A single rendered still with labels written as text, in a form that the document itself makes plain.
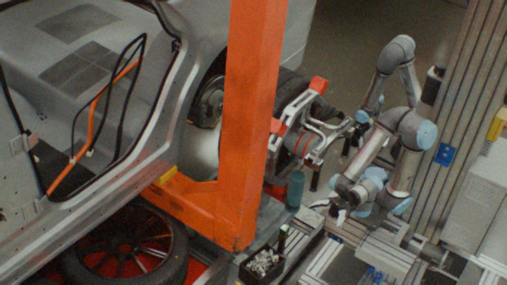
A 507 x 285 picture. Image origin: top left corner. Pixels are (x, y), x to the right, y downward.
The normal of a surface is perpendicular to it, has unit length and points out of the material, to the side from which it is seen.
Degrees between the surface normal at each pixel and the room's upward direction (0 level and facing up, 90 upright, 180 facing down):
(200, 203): 90
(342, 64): 0
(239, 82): 90
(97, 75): 6
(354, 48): 0
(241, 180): 90
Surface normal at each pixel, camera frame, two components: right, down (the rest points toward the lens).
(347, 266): 0.09, -0.75
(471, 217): -0.55, 0.51
